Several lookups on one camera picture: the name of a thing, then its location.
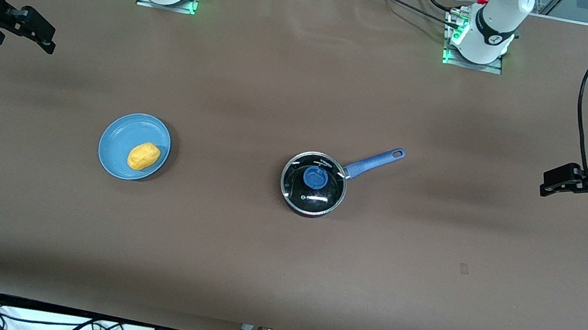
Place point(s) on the blue round plate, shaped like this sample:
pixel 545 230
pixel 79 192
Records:
pixel 116 153

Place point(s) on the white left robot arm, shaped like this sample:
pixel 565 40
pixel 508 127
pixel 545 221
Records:
pixel 497 20

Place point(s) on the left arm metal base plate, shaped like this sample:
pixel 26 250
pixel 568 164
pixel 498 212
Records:
pixel 469 65

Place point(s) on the yellow potato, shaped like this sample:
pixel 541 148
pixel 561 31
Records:
pixel 143 156

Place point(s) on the brown table mat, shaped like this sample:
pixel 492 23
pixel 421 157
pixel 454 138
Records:
pixel 252 271

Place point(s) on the glass lid with blue knob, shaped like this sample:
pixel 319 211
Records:
pixel 314 177

